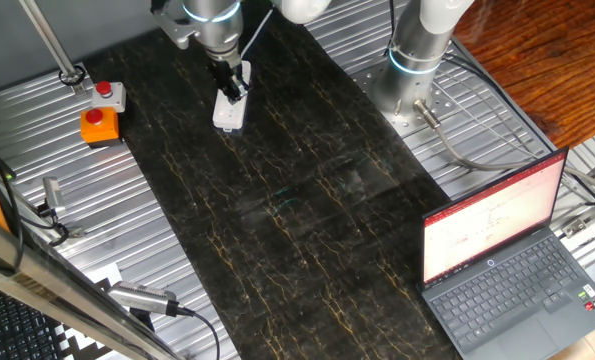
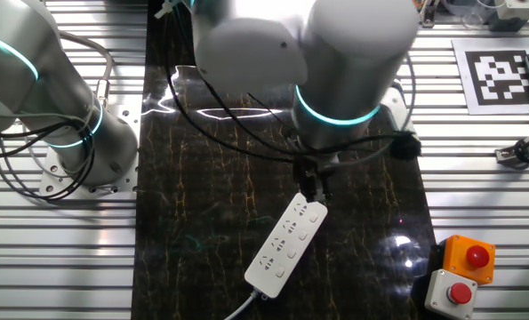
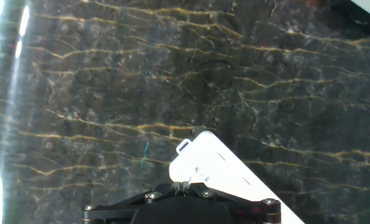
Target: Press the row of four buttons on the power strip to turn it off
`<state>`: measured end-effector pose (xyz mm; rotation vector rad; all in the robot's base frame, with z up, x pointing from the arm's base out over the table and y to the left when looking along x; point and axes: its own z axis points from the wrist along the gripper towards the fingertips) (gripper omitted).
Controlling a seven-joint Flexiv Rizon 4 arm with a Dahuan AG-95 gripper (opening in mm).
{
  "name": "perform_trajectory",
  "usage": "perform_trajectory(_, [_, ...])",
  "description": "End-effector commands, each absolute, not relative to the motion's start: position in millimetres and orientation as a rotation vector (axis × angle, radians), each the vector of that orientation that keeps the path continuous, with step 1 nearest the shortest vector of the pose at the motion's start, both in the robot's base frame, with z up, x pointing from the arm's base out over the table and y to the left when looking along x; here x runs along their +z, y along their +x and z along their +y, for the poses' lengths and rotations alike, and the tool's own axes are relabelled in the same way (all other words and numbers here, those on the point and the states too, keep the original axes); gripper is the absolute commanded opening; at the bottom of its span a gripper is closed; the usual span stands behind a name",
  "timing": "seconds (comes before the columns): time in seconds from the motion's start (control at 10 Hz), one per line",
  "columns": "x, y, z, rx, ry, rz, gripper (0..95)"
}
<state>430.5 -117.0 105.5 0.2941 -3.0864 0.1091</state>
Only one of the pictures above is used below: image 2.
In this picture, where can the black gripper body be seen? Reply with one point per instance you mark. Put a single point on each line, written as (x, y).
(310, 166)

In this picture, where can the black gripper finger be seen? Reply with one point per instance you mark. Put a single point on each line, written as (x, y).
(323, 189)
(307, 189)

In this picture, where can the white power strip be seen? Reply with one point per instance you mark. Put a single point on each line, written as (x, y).
(286, 246)

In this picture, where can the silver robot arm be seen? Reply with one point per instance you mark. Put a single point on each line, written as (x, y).
(290, 53)

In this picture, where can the black marble pattern mat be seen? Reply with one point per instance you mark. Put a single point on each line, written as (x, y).
(193, 213)

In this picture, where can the orange emergency stop box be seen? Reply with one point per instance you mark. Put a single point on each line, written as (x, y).
(462, 262)

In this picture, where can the grey emergency stop box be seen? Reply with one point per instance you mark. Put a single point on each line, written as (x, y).
(446, 295)

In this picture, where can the printed fiducial marker sheet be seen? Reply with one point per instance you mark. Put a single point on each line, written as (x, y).
(491, 75)

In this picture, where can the clear plastic cup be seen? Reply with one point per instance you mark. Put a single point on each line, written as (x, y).
(466, 15)

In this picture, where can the white box device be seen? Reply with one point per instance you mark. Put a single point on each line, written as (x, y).
(513, 13)

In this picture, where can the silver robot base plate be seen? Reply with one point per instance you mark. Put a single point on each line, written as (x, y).
(126, 133)

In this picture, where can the metal upright bracket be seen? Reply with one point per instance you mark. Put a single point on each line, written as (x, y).
(429, 13)

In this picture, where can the metal camera stand bracket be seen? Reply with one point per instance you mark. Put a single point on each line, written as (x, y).
(519, 153)

